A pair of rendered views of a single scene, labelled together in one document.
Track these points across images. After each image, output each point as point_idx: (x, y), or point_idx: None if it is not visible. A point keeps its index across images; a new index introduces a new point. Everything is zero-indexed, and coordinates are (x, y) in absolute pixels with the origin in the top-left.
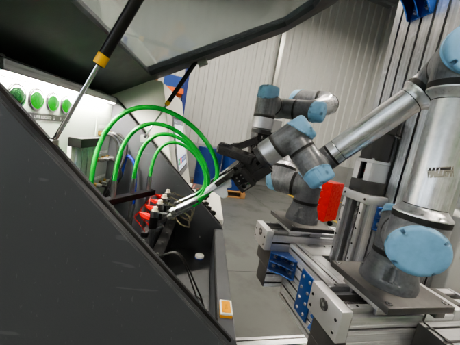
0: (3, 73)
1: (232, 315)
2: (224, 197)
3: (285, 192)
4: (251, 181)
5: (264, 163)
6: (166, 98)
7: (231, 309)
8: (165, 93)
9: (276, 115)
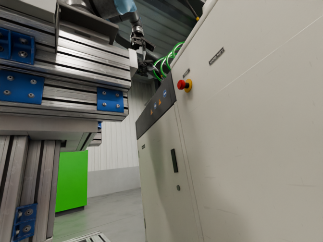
0: None
1: (138, 116)
2: (148, 78)
3: (106, 17)
4: (138, 72)
5: None
6: (206, 6)
7: (139, 115)
8: (204, 7)
9: (130, 20)
